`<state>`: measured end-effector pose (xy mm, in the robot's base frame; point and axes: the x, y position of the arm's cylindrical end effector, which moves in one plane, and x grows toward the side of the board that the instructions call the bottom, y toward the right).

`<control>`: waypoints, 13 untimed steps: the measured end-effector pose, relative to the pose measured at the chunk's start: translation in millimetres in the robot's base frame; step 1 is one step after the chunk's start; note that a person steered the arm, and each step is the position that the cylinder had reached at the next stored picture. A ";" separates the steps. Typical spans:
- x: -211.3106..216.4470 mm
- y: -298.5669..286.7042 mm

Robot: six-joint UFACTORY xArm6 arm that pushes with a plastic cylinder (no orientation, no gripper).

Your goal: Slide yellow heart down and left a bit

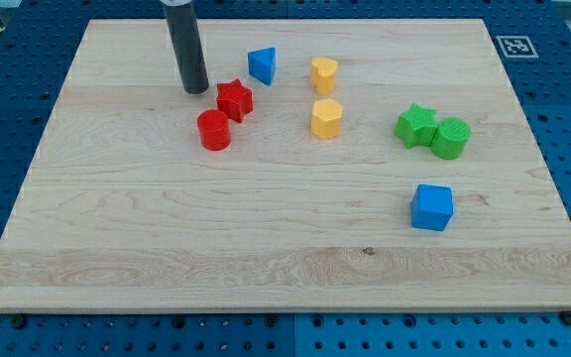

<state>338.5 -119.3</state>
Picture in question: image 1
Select green cylinder block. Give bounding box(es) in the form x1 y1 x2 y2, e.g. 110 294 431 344
430 117 472 160

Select blue triangle block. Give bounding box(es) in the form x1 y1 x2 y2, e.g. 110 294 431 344
247 47 277 86

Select red cylinder block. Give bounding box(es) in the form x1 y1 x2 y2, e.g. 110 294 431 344
196 109 231 151

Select green star block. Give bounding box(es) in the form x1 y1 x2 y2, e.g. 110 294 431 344
395 103 437 149

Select red star block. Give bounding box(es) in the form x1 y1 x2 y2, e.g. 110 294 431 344
216 78 254 123

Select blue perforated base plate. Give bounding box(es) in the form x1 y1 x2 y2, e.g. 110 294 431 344
0 1 571 356

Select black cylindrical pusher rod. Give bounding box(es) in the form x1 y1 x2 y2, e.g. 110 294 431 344
163 2 209 94

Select blue cube block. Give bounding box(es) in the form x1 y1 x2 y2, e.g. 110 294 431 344
410 184 454 231

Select white fiducial marker tag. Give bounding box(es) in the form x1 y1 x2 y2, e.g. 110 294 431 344
496 35 538 59

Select yellow hexagon block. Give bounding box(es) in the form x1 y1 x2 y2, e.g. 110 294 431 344
310 99 343 140

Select light wooden board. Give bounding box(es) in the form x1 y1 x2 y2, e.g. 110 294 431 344
0 19 571 313

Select yellow heart block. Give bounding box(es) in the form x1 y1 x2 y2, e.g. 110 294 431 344
310 57 339 95

